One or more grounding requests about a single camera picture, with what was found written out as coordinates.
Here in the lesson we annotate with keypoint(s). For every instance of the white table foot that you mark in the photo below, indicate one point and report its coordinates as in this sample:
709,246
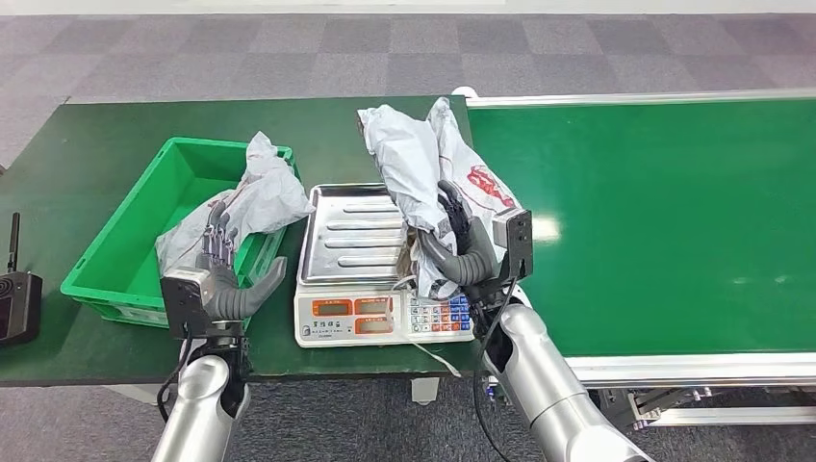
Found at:
425,390
137,394

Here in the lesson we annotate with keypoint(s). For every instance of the black device with antenna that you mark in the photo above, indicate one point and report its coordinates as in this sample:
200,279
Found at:
18,306

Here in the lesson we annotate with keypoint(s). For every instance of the green conveyor belt aluminium frame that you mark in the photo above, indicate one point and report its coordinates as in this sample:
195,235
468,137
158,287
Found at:
669,210

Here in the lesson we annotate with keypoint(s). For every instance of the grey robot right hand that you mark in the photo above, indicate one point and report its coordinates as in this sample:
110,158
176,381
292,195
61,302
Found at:
475,255

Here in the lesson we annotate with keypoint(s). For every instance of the white electronic scale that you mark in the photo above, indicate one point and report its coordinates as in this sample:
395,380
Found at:
357,315

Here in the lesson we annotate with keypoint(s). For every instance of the green plastic crate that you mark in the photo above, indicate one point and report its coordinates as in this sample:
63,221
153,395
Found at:
121,268

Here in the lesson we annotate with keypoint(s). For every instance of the grey mailer package red print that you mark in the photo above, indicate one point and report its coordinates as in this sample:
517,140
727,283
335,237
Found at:
408,159

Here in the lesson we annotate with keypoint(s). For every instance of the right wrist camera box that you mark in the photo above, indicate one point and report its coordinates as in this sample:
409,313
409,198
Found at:
517,239

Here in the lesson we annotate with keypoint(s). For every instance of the steel weighing tray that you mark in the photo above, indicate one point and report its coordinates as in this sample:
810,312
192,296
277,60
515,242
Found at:
350,236

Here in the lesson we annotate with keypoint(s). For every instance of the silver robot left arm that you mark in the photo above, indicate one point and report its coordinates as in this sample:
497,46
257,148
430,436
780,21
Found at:
197,408

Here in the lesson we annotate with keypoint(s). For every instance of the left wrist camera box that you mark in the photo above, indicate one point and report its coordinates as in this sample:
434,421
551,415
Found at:
181,300

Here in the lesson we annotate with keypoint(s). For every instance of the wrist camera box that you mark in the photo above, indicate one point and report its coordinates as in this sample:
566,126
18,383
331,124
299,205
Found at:
181,300
517,239

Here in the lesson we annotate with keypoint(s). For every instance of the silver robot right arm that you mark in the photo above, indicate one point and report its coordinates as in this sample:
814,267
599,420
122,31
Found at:
554,389

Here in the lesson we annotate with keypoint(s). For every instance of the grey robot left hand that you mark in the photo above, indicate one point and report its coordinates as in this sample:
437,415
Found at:
232,296

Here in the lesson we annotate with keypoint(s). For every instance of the plain grey mailer package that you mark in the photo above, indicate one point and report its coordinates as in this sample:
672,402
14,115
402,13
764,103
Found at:
268,191

